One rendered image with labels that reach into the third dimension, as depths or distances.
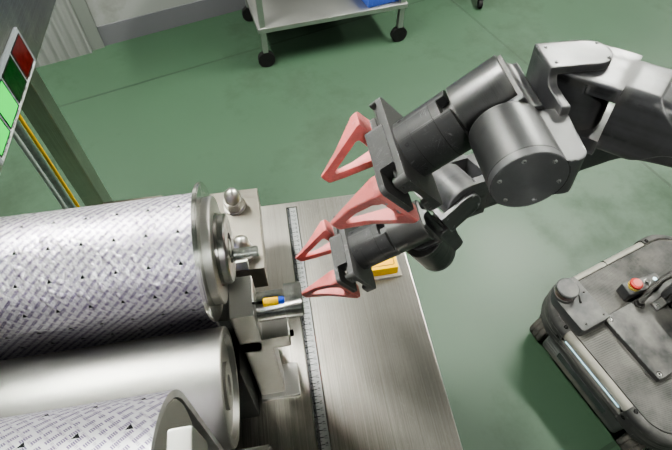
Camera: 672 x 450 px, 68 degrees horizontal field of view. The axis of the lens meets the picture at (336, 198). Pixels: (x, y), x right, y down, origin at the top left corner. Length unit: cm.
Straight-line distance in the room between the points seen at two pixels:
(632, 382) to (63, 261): 155
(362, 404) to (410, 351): 12
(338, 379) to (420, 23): 258
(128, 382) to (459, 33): 282
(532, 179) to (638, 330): 145
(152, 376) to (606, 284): 158
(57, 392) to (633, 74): 56
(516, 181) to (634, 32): 315
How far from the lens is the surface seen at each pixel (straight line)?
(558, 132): 41
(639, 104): 44
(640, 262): 198
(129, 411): 35
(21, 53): 102
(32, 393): 56
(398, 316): 89
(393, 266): 91
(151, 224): 51
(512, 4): 347
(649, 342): 181
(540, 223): 224
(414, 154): 44
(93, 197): 174
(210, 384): 51
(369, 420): 83
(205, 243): 49
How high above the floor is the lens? 170
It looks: 52 degrees down
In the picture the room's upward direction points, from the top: straight up
